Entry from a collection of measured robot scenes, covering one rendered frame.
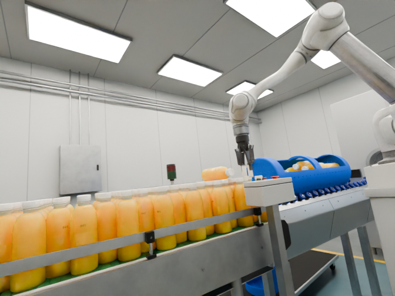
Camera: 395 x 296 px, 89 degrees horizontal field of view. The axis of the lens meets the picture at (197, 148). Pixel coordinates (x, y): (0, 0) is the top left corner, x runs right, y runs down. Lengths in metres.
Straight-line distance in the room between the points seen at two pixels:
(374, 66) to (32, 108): 4.24
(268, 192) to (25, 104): 4.01
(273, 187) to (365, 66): 0.68
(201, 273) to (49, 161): 3.55
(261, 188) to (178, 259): 0.40
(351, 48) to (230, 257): 1.05
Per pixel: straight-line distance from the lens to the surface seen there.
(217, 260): 0.87
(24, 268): 0.73
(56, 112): 4.30
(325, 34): 1.22
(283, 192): 0.94
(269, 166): 1.28
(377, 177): 1.31
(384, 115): 1.38
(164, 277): 0.78
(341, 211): 1.80
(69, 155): 3.89
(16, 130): 4.19
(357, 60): 1.22
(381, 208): 1.33
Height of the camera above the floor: 1.13
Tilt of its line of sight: 9 degrees up
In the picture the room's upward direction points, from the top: 6 degrees counter-clockwise
